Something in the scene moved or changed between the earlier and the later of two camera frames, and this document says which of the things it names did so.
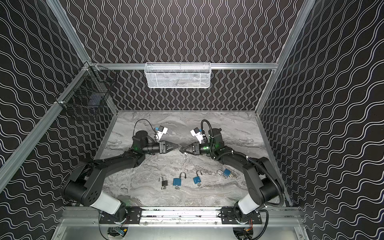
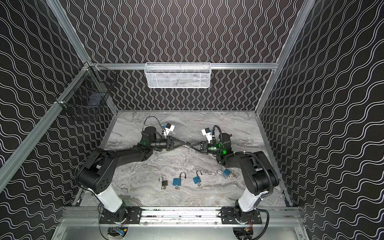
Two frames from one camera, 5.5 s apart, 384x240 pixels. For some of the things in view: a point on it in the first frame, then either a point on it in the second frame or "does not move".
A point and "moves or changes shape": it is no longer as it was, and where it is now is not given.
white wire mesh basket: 177,75 does not move
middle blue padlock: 197,179 does not move
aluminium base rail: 89,217 does not move
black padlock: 182,149 moves or changes shape
